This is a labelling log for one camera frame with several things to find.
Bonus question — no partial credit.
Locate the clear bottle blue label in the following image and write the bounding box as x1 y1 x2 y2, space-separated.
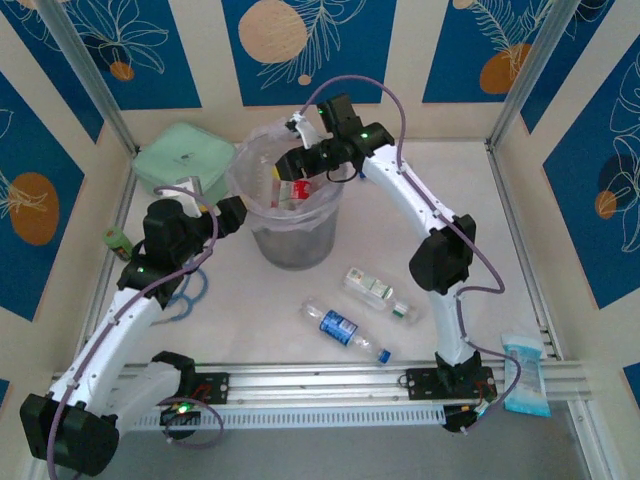
299 297 394 364

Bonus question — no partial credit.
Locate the red label cola bottle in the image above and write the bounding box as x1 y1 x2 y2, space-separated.
269 177 315 211

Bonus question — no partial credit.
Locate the aluminium side frame rail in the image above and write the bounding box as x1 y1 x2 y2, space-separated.
487 144 566 361
74 149 140 371

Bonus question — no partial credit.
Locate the black connector board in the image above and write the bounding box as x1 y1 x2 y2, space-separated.
443 403 494 435
159 398 204 427

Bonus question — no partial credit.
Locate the blue cord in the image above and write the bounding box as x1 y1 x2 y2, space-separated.
162 269 211 324

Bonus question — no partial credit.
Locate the aluminium frame post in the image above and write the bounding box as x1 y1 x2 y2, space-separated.
37 0 142 154
485 0 587 154

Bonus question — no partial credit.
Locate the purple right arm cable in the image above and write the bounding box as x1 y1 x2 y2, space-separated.
302 74 524 434

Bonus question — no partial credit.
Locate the clear bottle green cap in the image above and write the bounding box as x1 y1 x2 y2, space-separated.
342 266 420 326

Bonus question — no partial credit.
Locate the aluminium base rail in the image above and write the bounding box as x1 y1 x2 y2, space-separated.
42 359 586 411

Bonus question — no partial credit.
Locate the mint green zip case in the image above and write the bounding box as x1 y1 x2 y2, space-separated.
132 123 239 206

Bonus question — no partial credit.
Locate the clear plastic trash bin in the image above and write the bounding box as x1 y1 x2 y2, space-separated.
227 132 346 271

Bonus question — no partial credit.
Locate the green cylindrical can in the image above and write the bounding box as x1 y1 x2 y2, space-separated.
103 226 137 262

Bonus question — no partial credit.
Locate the white slotted cable duct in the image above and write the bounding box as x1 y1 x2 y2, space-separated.
64 404 446 432

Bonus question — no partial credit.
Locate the clear plastic bin liner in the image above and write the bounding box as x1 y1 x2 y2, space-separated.
224 124 346 234

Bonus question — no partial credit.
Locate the aluminium front frame rail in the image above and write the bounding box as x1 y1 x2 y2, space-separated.
564 399 619 480

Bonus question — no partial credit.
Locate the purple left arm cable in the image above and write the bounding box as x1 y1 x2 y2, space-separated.
47 185 225 476

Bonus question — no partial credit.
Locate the blue wet wipes packet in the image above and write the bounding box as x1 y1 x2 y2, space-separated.
501 333 553 419

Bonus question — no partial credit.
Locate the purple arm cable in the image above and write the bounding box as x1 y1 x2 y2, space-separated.
302 74 524 434
47 185 225 476

